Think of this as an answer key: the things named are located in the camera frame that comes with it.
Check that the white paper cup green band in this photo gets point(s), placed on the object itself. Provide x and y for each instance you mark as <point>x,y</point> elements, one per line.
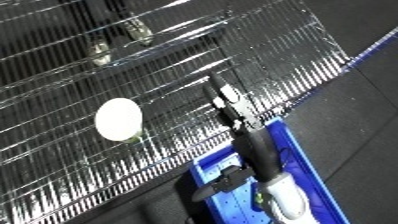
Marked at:
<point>118,118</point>

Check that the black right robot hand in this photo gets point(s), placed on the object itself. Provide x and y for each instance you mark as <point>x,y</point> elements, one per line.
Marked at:
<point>256,148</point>

